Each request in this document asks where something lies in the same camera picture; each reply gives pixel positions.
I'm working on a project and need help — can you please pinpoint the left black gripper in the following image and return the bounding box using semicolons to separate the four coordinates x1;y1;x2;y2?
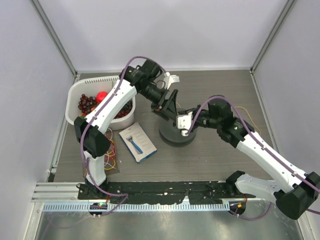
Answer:
139;82;178;121

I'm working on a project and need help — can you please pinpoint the grey perforated cable spool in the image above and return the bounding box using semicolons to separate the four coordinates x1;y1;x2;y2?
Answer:
158;118;197;148

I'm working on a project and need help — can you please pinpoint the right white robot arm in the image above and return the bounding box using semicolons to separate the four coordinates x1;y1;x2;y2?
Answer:
175;95;320;220

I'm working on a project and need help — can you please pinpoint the clear tray of cables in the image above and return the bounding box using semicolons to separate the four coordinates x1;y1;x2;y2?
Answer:
82;127;121;176

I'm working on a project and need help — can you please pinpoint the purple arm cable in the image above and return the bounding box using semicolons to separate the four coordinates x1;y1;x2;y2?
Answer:
187;96;320;221
79;55;168;217

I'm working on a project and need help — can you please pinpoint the red grape string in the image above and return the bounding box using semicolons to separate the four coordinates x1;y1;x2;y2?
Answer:
114;102;133;120

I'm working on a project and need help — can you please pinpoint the white slotted cable duct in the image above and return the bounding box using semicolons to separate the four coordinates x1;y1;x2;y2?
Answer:
42;201;230;213

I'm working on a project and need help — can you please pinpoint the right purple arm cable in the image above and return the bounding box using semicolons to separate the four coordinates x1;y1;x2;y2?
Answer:
187;96;320;221

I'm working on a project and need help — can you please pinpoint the razor in white box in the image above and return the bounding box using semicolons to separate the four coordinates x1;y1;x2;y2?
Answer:
119;122;157;163

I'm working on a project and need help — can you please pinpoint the red apple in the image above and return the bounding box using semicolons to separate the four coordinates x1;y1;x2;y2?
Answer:
95;91;108;103

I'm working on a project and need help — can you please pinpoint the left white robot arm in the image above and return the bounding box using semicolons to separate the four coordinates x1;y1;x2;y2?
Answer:
73;57;180;200

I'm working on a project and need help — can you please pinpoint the red cable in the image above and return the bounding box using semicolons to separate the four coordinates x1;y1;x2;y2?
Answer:
104;139;117;161

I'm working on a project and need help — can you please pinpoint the black mounting base plate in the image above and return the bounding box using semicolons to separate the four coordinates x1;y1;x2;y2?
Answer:
77;180;257;205

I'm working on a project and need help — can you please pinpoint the dark red grape bunch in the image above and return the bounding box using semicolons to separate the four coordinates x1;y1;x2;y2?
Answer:
78;94;98;115

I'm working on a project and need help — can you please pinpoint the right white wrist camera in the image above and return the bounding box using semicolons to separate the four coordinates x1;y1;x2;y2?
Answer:
175;111;193;137

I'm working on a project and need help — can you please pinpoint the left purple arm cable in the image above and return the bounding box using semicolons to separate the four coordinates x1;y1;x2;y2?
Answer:
79;55;168;217

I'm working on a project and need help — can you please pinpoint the white plastic basket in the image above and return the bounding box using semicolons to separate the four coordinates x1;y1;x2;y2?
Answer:
65;75;136;130

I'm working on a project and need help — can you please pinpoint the aluminium rail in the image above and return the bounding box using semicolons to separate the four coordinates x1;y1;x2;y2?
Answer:
31;182;79;202

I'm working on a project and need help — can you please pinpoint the yellow cable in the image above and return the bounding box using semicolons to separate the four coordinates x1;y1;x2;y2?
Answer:
176;101;262;136
103;139;117;171

